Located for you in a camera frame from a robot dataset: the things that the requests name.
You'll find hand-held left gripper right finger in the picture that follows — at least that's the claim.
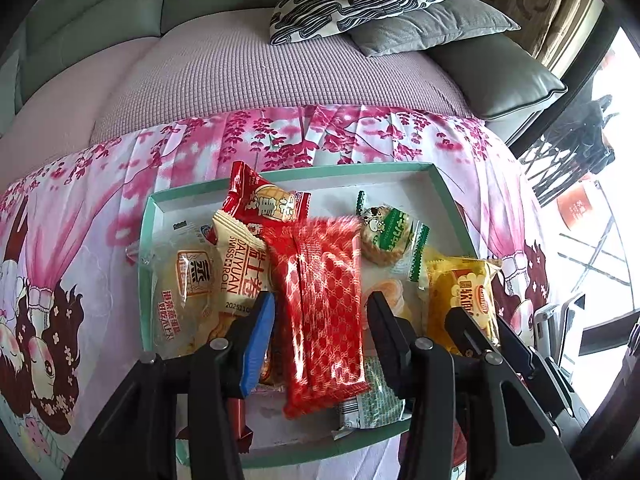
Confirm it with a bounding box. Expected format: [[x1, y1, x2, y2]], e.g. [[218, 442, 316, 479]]
[[367, 291, 583, 480]]

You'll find red flower snack packet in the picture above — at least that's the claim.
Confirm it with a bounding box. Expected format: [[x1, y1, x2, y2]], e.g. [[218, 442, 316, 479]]
[[222, 161, 311, 231]]

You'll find clear green cookie packet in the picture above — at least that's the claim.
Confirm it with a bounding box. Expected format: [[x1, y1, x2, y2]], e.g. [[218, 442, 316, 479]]
[[356, 191, 431, 282]]

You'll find black folding rack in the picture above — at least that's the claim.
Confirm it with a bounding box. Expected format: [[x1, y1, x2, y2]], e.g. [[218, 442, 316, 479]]
[[520, 95, 616, 206]]

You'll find yellow bread packet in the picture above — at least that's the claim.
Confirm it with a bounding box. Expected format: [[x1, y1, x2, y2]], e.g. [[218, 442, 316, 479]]
[[422, 255, 502, 348]]

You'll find teal cardboard box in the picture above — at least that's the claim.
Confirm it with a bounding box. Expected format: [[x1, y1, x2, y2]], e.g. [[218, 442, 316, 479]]
[[137, 161, 480, 468]]

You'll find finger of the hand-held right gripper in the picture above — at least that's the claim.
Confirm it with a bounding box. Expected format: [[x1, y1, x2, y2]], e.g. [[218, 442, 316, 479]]
[[492, 310, 536, 381], [445, 306, 501, 361]]

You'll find grey pillow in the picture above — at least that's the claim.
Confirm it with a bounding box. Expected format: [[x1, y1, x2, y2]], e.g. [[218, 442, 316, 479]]
[[347, 0, 522, 58]]

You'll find patterned beige curtain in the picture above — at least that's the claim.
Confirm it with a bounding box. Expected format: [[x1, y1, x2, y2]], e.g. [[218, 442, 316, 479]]
[[472, 0, 606, 71]]

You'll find white green biscuit packet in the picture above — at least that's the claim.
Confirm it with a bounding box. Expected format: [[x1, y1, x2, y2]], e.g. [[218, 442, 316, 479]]
[[332, 355, 408, 441]]

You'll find printed cartoon blanket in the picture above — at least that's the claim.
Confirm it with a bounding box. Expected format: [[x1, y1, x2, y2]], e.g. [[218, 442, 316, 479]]
[[0, 105, 551, 480]]

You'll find red wafer packet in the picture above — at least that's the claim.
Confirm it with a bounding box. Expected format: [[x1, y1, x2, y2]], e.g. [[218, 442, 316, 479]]
[[180, 395, 256, 453]]

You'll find orange pot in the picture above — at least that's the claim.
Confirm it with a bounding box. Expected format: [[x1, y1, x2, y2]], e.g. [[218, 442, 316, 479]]
[[556, 180, 606, 231]]

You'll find long red patterned packet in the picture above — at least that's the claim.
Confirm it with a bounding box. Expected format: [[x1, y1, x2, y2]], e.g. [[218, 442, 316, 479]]
[[261, 215, 372, 420]]

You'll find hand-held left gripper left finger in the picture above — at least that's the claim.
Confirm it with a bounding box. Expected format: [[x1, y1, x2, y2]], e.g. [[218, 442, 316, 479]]
[[62, 291, 277, 480]]

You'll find pink sofa seat cover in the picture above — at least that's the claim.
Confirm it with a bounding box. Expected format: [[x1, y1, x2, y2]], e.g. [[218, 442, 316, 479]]
[[0, 30, 473, 166]]

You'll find clear steamed bun packet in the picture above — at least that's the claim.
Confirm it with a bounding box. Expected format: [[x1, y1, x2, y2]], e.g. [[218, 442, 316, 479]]
[[125, 222, 236, 361]]

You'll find grey sofa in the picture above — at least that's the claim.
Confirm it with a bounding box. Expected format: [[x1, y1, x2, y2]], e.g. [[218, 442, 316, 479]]
[[0, 0, 568, 136]]

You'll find cream swiss roll packet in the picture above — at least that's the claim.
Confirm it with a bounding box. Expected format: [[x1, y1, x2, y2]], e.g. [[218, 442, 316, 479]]
[[207, 210, 281, 386]]

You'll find pale yellow cake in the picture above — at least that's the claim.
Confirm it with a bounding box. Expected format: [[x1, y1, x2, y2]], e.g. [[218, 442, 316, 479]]
[[362, 277, 416, 321]]

